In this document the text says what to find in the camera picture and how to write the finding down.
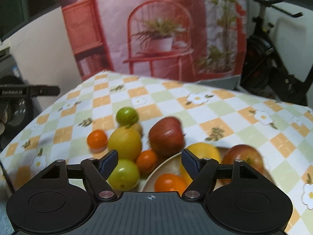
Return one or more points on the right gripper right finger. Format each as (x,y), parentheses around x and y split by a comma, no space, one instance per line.
(202,172)

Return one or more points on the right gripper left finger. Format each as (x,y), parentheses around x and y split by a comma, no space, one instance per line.
(95,175)

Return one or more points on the green apple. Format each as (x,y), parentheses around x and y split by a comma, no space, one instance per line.
(127,116)
(125,176)

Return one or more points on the yellow lemon in bowl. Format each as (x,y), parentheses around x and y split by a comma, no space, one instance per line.
(201,150)

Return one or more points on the left small orange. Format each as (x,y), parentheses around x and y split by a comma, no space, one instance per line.
(97,139)

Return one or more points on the small orange in bowl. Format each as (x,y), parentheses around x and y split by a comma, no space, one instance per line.
(170,183)

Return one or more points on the large yellow lemon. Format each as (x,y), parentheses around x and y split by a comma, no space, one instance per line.
(127,142)

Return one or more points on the red apple in bowl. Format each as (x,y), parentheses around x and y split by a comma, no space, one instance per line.
(244,152)

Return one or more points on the large red apple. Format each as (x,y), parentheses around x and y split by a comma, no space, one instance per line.
(166,137)

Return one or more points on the middle small orange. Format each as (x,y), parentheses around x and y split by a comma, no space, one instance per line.
(147,161)

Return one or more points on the checkered floral tablecloth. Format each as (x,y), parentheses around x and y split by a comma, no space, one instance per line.
(280,131)

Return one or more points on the small brown longan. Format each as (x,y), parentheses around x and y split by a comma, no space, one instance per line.
(138,128)

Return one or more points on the black exercise bike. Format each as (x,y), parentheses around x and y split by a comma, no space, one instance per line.
(264,73)

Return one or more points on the pink printed backdrop cloth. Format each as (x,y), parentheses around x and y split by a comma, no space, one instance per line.
(202,41)

